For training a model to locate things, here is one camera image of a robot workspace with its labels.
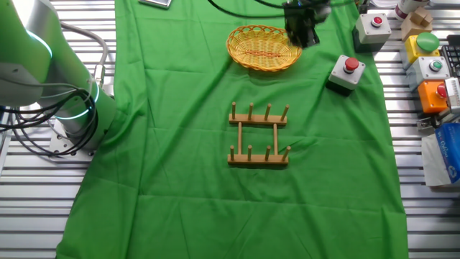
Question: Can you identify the grey box green push button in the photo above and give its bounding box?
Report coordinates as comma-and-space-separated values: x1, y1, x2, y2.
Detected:
405, 55, 452, 93

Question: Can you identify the silver depth camera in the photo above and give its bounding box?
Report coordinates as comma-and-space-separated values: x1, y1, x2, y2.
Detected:
444, 76, 460, 115

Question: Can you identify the grey hose metal connector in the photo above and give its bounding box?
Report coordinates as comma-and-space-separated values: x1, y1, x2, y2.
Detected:
59, 21, 111, 87

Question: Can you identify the yellow woven plastic basket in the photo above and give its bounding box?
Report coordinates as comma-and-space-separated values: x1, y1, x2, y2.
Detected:
226, 24, 303, 73

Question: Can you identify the orange box red push button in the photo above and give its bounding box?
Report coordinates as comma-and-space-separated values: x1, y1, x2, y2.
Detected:
417, 79, 450, 115

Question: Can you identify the silver kitchen scale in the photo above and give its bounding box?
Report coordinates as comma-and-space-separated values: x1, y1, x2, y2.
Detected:
138, 0, 173, 9

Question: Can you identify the yellow box green mushroom button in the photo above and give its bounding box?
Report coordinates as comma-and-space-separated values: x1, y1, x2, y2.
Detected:
399, 32, 441, 71

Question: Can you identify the grey box red push button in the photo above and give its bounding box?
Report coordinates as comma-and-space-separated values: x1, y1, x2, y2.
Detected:
325, 54, 367, 97
351, 12, 392, 54

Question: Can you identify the green cloth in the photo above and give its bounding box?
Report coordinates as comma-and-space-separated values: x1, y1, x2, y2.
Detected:
55, 0, 409, 259

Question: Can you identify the black keyboard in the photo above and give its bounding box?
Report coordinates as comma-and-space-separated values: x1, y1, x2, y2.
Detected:
440, 35, 460, 78

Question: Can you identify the wooden dish rack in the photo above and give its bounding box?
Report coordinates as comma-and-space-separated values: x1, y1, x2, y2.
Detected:
226, 101, 292, 166

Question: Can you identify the metal clamp bracket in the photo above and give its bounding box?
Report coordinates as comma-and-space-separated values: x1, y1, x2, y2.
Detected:
416, 109, 445, 130

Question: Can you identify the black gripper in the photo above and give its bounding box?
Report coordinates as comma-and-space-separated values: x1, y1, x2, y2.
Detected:
282, 0, 331, 50

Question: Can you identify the blue tissue pack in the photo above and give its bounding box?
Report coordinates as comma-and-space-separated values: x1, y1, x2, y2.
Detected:
420, 122, 460, 188

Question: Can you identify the white red cup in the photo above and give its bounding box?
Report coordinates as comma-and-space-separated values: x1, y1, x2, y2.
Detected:
394, 0, 431, 21

